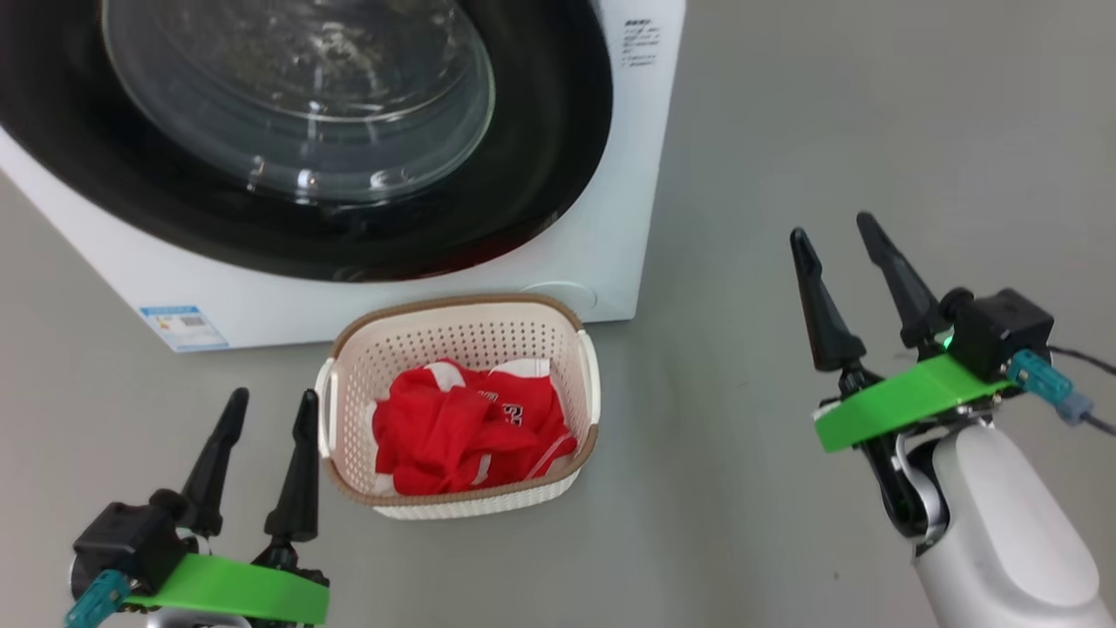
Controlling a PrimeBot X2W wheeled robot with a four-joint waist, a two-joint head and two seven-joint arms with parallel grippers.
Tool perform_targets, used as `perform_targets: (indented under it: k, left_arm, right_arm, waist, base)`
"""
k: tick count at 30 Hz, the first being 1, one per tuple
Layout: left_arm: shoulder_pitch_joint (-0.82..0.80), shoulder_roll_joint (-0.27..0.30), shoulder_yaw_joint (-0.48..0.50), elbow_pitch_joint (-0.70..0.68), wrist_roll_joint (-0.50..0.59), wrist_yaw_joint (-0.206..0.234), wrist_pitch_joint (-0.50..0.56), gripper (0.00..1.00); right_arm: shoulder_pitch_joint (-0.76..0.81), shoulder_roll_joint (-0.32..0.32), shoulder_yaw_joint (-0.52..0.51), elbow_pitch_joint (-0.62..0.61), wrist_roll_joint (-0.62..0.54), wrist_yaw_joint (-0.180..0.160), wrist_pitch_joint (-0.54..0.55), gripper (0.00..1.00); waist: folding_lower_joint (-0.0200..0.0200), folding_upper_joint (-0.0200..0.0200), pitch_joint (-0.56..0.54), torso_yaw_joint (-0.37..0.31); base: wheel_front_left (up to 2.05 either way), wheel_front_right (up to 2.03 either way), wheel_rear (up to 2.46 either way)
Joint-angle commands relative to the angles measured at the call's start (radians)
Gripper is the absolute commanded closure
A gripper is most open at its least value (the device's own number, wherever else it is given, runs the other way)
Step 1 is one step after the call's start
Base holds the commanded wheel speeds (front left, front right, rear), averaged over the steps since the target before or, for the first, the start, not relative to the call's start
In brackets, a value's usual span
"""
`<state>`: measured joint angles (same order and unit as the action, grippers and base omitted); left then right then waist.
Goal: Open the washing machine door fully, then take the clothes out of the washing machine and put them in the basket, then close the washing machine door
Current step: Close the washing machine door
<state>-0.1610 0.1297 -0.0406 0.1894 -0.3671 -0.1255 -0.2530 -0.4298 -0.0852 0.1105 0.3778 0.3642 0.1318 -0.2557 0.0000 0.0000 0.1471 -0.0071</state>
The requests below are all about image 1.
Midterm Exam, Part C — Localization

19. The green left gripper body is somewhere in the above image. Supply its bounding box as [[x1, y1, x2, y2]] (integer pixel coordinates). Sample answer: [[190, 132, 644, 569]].
[[121, 541, 331, 628]]

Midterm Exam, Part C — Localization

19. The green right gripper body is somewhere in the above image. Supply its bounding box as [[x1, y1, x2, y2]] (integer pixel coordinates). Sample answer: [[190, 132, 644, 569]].
[[813, 352, 1017, 547]]

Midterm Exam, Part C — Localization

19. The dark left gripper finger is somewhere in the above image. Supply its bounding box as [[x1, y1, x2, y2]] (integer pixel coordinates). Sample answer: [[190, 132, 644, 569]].
[[263, 388, 322, 544], [180, 387, 251, 539]]

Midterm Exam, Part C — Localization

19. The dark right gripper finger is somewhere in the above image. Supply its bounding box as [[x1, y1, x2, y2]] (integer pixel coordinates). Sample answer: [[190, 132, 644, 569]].
[[789, 227, 868, 374], [855, 211, 948, 351]]

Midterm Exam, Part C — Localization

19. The red basketball jersey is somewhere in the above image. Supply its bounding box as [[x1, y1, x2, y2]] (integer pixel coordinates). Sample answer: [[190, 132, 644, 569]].
[[371, 357, 580, 497]]

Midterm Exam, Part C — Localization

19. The black round glass washer door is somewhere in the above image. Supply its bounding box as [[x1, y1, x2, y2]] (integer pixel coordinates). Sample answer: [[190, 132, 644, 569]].
[[0, 0, 615, 284]]

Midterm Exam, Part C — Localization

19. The cream perforated basket brown rim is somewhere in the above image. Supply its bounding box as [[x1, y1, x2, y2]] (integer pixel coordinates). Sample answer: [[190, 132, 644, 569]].
[[314, 293, 602, 522]]

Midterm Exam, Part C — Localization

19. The white front-load washing machine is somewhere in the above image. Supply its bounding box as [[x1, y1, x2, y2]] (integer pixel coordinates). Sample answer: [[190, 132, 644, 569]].
[[0, 0, 688, 354]]

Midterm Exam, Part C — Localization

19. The blue energy label sticker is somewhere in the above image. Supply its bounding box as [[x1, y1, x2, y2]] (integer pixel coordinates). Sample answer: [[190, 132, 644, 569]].
[[139, 304, 231, 353]]

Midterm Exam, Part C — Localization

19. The round white filter cover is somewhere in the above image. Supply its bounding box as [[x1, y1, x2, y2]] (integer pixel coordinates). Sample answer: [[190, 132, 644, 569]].
[[520, 279, 600, 313]]

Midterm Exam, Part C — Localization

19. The teal left camera connector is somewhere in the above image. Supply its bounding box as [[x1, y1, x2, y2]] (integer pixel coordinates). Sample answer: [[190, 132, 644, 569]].
[[62, 569, 133, 628]]

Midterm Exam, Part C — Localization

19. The teal camera connector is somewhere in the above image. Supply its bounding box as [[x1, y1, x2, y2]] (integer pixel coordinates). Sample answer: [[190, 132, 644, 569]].
[[62, 569, 133, 628], [1006, 350, 1096, 427]]

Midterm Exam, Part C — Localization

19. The teal right camera connector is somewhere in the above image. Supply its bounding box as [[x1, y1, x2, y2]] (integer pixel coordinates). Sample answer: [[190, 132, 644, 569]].
[[1006, 350, 1096, 427]]

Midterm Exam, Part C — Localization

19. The black right camera cable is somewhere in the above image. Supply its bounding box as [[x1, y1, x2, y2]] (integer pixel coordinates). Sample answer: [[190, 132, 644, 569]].
[[1045, 344, 1116, 436]]

